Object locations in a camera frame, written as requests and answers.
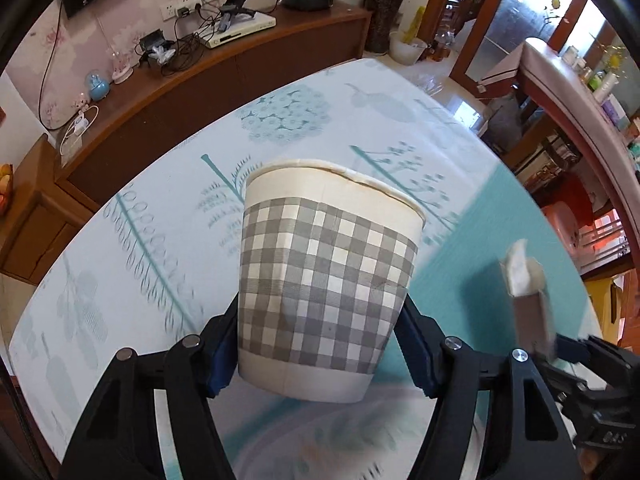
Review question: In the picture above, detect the phone on black stand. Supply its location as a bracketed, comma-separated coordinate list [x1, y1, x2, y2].
[219, 0, 249, 32]

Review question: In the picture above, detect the white bucket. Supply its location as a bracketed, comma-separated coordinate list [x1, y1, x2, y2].
[388, 29, 429, 66]

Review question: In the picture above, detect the wall socket strip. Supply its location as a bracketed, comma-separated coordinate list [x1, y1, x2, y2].
[160, 0, 236, 19]

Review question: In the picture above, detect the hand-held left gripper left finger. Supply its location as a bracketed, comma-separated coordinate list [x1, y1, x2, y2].
[57, 300, 240, 480]

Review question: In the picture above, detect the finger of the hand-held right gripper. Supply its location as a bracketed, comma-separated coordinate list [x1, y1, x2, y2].
[537, 356, 602, 414]
[554, 335, 640, 392]

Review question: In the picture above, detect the fruit bowl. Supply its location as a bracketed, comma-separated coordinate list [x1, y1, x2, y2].
[0, 162, 14, 216]

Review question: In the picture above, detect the wooden television cabinet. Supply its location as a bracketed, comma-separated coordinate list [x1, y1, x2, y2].
[0, 0, 374, 287]

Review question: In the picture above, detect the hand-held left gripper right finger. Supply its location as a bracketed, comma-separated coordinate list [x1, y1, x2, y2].
[395, 296, 583, 480]

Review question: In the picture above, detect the white set-top box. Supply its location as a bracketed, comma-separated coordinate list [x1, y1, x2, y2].
[204, 9, 277, 50]

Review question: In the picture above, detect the table with patterned cloth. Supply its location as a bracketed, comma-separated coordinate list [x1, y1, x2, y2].
[9, 57, 603, 480]

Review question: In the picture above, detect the grey checked paper cup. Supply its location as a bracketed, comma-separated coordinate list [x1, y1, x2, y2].
[237, 158, 426, 404]

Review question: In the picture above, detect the brown drink carton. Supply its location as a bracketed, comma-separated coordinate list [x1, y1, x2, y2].
[499, 239, 557, 362]

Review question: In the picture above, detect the teal table runner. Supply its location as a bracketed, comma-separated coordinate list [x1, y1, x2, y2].
[220, 164, 603, 480]

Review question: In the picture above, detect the black wicker bin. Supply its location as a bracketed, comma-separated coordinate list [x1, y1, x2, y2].
[364, 0, 409, 56]

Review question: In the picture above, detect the table with pink cloth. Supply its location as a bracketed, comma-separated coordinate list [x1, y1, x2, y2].
[479, 37, 640, 243]

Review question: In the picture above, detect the pink plastic stool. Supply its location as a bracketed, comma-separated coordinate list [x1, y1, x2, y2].
[544, 199, 602, 262]

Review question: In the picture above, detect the pink glass dome ornament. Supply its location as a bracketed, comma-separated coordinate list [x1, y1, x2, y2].
[109, 49, 134, 85]

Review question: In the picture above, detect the yellow plastic chair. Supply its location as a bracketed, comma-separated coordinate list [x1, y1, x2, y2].
[584, 269, 640, 352]

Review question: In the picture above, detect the blue round ornament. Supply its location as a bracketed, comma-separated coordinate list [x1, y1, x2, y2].
[84, 70, 110, 101]

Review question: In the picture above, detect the group of small bottles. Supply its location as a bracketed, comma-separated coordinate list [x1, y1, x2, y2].
[561, 44, 640, 162]

